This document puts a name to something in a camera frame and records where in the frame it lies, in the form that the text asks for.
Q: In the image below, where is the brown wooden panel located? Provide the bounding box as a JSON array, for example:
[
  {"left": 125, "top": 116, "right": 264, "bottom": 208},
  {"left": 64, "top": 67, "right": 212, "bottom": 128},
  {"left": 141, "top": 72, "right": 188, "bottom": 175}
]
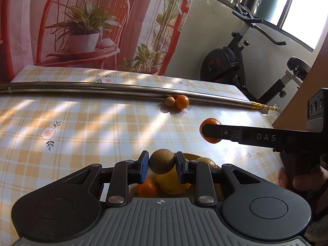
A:
[{"left": 272, "top": 28, "right": 328, "bottom": 134}]

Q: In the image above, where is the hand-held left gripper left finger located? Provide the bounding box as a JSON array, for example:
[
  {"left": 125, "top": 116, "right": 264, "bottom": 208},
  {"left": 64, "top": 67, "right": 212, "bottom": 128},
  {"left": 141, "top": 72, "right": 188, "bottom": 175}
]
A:
[{"left": 63, "top": 151, "right": 150, "bottom": 208}]

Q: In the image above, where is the person's right hand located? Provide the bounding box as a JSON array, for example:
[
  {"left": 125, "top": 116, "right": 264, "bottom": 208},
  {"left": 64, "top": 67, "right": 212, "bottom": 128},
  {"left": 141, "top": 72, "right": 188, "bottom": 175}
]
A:
[{"left": 279, "top": 167, "right": 328, "bottom": 192}]

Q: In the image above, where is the barred window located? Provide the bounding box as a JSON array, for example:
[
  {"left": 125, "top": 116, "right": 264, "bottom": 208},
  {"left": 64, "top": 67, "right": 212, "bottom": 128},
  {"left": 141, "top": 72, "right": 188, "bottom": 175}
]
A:
[{"left": 197, "top": 0, "right": 328, "bottom": 53}]

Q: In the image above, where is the brown kiwi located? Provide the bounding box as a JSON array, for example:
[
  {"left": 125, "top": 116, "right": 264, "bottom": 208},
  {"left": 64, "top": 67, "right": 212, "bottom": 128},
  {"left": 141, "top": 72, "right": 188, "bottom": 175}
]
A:
[{"left": 149, "top": 149, "right": 177, "bottom": 180}]

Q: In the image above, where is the small yellow lemon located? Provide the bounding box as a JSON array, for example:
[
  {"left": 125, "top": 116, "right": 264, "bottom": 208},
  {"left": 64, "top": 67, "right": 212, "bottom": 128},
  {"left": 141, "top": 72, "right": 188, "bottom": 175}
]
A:
[{"left": 196, "top": 157, "right": 218, "bottom": 170}]

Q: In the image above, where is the small orange mandarin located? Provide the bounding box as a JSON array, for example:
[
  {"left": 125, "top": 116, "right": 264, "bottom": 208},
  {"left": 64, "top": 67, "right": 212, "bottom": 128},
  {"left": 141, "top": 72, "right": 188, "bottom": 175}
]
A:
[
  {"left": 199, "top": 118, "right": 223, "bottom": 144},
  {"left": 136, "top": 177, "right": 161, "bottom": 198},
  {"left": 175, "top": 95, "right": 190, "bottom": 109}
]

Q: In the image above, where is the long metal pole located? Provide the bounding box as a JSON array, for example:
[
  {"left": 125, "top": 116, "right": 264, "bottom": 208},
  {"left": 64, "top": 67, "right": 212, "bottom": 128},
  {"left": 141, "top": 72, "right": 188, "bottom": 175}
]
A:
[{"left": 0, "top": 82, "right": 280, "bottom": 113}]

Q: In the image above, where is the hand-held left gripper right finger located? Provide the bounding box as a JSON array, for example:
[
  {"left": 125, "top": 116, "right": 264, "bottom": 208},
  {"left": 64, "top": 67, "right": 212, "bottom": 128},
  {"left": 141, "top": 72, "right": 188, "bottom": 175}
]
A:
[{"left": 175, "top": 152, "right": 260, "bottom": 207}]

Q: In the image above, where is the black exercise bike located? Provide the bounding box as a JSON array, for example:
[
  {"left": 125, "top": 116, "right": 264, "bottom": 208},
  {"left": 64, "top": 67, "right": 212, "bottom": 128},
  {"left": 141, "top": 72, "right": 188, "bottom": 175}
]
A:
[{"left": 200, "top": 0, "right": 312, "bottom": 105}]

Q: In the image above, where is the cream bowl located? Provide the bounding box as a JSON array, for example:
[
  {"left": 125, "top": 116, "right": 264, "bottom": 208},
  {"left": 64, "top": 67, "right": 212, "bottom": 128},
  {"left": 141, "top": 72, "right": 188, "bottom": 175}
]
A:
[{"left": 128, "top": 153, "right": 224, "bottom": 201}]

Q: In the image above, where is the large yellow lemon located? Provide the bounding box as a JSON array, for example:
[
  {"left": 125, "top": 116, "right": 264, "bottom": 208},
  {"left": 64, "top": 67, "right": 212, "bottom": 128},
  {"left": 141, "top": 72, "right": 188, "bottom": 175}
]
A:
[{"left": 155, "top": 166, "right": 191, "bottom": 195}]

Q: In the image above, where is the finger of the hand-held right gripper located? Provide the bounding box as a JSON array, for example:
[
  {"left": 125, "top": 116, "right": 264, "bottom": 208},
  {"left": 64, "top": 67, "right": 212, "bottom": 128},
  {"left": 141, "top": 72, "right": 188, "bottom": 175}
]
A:
[{"left": 201, "top": 123, "right": 240, "bottom": 143}]

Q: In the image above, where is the printed backdrop cloth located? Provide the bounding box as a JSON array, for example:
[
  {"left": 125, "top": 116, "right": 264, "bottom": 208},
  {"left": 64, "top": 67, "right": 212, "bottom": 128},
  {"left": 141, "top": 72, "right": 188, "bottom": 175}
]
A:
[{"left": 0, "top": 0, "right": 199, "bottom": 76}]

